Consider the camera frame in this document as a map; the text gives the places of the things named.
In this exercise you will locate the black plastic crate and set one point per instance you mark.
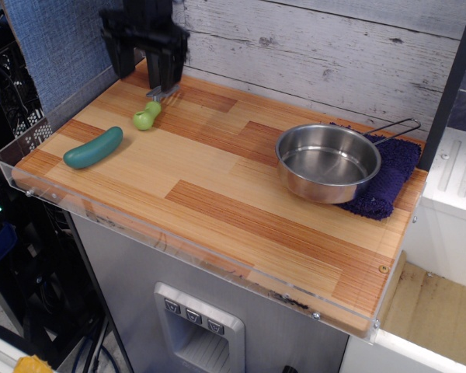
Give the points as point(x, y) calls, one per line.
point(20, 106)

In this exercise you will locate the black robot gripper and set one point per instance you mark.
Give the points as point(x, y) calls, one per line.
point(147, 25)

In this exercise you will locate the grey ice dispenser panel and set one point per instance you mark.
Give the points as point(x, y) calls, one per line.
point(200, 336)

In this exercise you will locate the silver toy fridge cabinet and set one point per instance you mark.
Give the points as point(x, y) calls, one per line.
point(126, 271)

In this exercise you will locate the white toy sink unit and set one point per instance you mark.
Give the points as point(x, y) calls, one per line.
point(424, 325)

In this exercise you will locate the clear acrylic table guard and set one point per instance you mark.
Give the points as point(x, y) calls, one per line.
point(202, 185)

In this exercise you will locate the green handled grey toy spatula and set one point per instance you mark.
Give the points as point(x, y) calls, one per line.
point(144, 120)

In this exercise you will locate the purple folded cloth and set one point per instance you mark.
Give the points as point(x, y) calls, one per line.
point(398, 161)

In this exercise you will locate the green toy cucumber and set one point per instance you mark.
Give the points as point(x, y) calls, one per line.
point(94, 151)

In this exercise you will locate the blue fabric partition panel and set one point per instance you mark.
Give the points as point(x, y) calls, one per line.
point(63, 48)

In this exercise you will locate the small steel saucepan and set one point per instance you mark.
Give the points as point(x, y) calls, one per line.
point(327, 163)

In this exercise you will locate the dark vertical post right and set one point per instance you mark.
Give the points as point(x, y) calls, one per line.
point(446, 104)

